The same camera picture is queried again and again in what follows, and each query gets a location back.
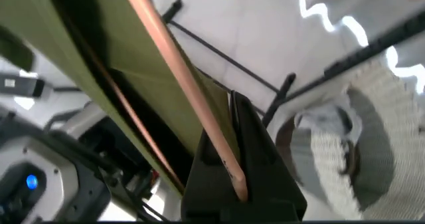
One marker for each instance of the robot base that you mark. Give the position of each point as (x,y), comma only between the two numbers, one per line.
(50,157)

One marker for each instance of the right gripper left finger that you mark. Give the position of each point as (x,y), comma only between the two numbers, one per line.
(202,184)

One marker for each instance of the black clothes rack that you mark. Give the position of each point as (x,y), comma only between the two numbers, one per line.
(280,97)

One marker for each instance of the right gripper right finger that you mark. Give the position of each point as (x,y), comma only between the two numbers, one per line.
(269,177)

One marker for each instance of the white laundry basket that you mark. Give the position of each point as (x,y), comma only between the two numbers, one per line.
(398,101)

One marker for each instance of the green printed shirt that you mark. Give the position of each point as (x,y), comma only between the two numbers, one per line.
(133,51)

